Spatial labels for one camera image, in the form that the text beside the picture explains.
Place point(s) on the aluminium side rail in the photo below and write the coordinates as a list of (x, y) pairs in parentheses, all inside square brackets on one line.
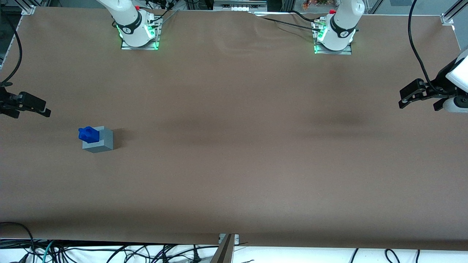
[(11, 40)]

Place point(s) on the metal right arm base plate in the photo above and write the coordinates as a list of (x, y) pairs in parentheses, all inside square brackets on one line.
[(126, 47)]

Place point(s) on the gray square base block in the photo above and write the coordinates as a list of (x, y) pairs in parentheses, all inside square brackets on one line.
[(104, 142)]

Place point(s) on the silver metal bracket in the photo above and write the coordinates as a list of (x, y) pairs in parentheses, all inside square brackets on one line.
[(236, 239)]

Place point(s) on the aluminium diagonal profile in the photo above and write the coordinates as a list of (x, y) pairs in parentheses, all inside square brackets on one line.
[(457, 6)]

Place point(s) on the colourful small objects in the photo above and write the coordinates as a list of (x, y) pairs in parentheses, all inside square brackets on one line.
[(314, 3)]

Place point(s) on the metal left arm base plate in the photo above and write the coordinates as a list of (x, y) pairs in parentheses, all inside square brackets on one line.
[(343, 52)]

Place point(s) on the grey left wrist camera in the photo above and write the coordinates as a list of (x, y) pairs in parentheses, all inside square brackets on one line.
[(455, 106)]

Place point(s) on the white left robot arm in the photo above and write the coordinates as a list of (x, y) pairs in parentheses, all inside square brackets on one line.
[(343, 25)]

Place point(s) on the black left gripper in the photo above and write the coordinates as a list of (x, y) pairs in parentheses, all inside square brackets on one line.
[(440, 87)]

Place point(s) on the aluminium frame with ports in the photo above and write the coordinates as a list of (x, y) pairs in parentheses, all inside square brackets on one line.
[(237, 3)]

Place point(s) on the brown table mat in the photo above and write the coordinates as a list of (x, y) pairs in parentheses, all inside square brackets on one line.
[(234, 164)]

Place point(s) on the silver corner bracket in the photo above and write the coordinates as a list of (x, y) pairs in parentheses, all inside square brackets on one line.
[(28, 10), (446, 19)]

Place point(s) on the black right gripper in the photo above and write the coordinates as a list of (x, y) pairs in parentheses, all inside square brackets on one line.
[(8, 101)]

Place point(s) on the aluminium profile post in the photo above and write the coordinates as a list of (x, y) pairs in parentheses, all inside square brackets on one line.
[(223, 252)]

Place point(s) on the blue plastic part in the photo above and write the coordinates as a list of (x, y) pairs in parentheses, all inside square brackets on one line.
[(87, 134)]

